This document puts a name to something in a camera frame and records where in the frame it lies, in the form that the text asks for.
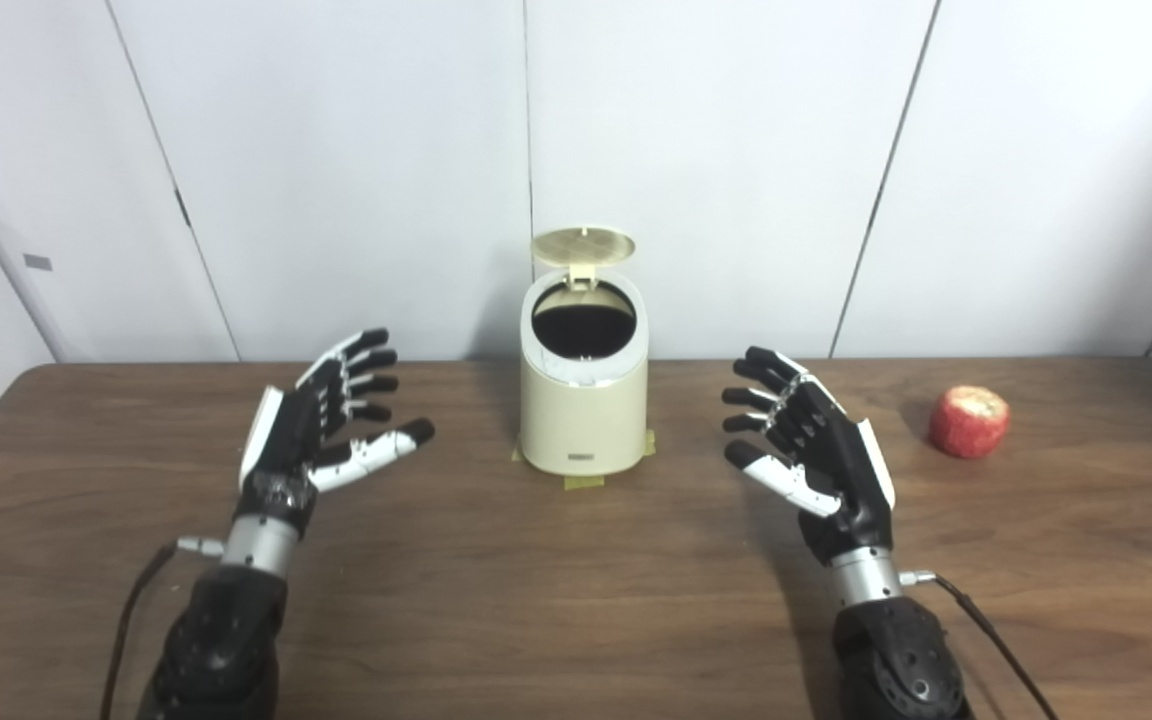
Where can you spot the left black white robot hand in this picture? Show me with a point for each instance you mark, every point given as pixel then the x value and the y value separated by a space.
pixel 286 450

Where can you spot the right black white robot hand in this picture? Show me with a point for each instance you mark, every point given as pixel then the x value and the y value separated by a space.
pixel 836 465

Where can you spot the red apple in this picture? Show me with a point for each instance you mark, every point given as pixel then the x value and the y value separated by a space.
pixel 969 423

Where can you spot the cream-colored bin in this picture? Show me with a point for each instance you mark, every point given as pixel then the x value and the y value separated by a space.
pixel 583 420

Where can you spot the cream round bin lid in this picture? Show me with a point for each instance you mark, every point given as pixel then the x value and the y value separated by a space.
pixel 583 245

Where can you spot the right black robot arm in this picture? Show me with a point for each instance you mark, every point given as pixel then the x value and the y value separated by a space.
pixel 901 665

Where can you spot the black wall panel hinge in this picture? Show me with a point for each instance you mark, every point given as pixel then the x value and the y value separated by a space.
pixel 182 207

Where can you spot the small grey wall tag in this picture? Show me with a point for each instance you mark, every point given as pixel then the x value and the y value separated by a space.
pixel 37 262

